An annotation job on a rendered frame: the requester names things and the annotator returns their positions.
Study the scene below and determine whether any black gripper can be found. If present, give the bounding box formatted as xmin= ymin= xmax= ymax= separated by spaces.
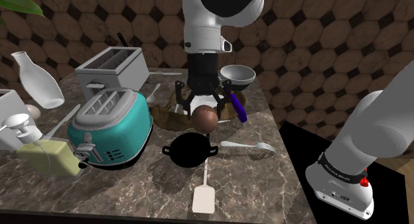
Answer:
xmin=175 ymin=52 xmax=232 ymax=117

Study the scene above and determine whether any black utensil handle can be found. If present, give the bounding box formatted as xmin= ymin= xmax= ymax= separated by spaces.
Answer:
xmin=116 ymin=32 xmax=130 ymax=48

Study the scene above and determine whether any brown crumpled cloth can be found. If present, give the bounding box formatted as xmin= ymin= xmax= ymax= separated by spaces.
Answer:
xmin=151 ymin=87 xmax=247 ymax=133

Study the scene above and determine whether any white bottle vase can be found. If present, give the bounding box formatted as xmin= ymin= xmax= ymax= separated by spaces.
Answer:
xmin=11 ymin=50 xmax=66 ymax=109

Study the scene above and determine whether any brown ball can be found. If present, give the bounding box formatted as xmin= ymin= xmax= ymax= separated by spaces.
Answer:
xmin=190 ymin=105 xmax=220 ymax=134

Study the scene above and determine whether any grey bowl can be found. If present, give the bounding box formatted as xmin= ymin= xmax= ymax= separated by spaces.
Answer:
xmin=219 ymin=64 xmax=257 ymax=87

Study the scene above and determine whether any white fork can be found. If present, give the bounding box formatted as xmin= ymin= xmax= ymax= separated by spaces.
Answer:
xmin=220 ymin=140 xmax=277 ymax=153

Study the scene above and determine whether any white toaster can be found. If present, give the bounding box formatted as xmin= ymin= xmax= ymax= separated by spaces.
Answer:
xmin=74 ymin=46 xmax=150 ymax=101

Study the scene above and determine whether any white spoon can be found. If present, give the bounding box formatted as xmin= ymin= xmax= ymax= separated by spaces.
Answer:
xmin=146 ymin=84 xmax=161 ymax=105

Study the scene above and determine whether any yellow-green soap dispenser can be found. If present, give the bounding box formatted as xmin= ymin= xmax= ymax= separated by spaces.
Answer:
xmin=0 ymin=113 xmax=90 ymax=178

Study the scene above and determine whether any black two-handled pot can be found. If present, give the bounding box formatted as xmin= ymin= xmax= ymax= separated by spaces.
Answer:
xmin=162 ymin=132 xmax=219 ymax=169

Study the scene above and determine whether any purple-handled tool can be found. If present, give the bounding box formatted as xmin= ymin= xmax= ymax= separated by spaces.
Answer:
xmin=227 ymin=91 xmax=249 ymax=124

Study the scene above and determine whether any teal toaster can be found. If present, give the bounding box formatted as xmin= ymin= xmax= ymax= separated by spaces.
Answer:
xmin=67 ymin=87 xmax=153 ymax=168

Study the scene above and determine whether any pale brown egg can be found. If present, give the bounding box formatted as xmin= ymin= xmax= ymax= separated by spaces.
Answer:
xmin=25 ymin=104 xmax=42 ymax=121

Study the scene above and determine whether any black robot stand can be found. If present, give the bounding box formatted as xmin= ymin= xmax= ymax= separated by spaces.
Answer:
xmin=279 ymin=121 xmax=409 ymax=224

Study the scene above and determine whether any white knife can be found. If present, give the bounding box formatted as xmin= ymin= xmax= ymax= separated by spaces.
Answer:
xmin=44 ymin=103 xmax=82 ymax=140

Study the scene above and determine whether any white box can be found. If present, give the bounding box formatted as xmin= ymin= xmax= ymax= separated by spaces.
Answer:
xmin=0 ymin=89 xmax=32 ymax=152

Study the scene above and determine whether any white spatula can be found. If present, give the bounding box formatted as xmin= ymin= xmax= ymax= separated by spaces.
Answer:
xmin=191 ymin=158 xmax=216 ymax=215

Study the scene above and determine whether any green plant leaf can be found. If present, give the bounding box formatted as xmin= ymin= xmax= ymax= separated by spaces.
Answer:
xmin=0 ymin=0 xmax=45 ymax=27

